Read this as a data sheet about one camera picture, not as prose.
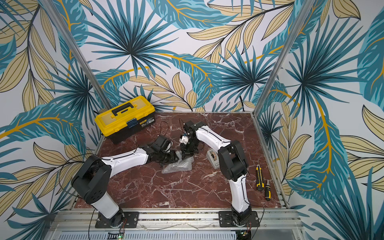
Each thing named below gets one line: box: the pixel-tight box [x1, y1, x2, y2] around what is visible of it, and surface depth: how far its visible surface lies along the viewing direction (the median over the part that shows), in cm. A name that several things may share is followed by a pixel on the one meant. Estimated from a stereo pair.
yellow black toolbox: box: [95, 95, 156, 145], surface depth 97 cm
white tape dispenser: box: [206, 149, 220, 169], surface depth 93 cm
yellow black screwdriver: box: [265, 179, 272, 201], surface depth 83 cm
